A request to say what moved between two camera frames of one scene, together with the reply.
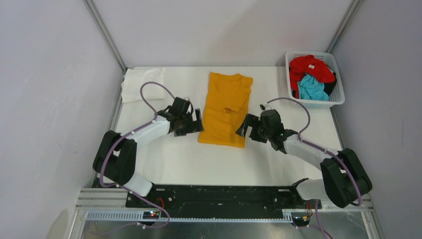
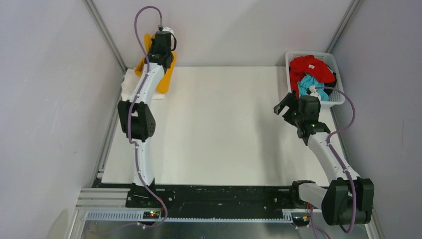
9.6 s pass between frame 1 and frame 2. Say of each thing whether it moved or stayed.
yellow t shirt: moved
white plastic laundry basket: stayed
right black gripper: moved
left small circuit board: stayed
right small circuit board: stayed
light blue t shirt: stayed
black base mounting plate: stayed
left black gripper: moved
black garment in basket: stayed
